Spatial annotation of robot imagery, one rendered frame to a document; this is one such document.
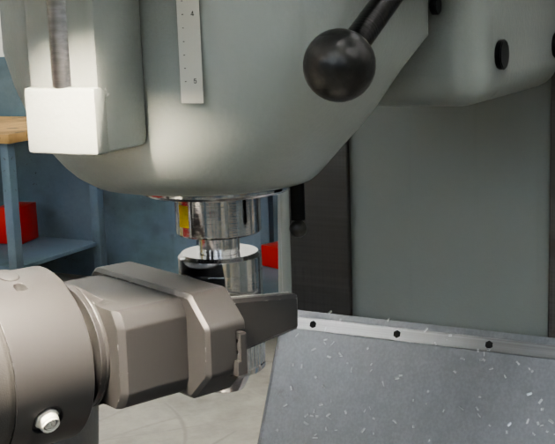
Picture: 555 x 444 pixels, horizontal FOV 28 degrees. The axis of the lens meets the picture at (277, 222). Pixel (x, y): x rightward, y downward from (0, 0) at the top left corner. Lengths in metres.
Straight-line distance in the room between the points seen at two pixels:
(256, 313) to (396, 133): 0.39
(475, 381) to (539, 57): 0.32
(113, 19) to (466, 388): 0.56
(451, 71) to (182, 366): 0.23
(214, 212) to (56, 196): 5.63
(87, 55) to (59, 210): 5.73
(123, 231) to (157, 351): 5.42
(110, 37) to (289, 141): 0.10
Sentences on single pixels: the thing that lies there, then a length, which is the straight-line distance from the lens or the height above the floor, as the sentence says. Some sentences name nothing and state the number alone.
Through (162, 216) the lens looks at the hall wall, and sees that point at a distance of 5.81.
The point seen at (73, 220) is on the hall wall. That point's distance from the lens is 6.17.
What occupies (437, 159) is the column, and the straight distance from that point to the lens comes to 0.95.
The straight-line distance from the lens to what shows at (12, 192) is 5.36.
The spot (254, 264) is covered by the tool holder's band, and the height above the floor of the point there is 1.26.
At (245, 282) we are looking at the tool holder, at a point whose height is 1.26.
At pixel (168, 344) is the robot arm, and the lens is 0.56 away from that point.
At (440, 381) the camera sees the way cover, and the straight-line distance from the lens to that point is 0.97.
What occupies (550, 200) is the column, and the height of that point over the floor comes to 1.24.
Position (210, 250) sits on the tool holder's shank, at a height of 1.27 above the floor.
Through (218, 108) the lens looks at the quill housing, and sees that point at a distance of 0.51.
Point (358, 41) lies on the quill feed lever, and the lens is 0.45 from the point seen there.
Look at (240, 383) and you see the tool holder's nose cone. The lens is 0.63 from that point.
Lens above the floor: 1.40
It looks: 11 degrees down
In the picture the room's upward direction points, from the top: 2 degrees counter-clockwise
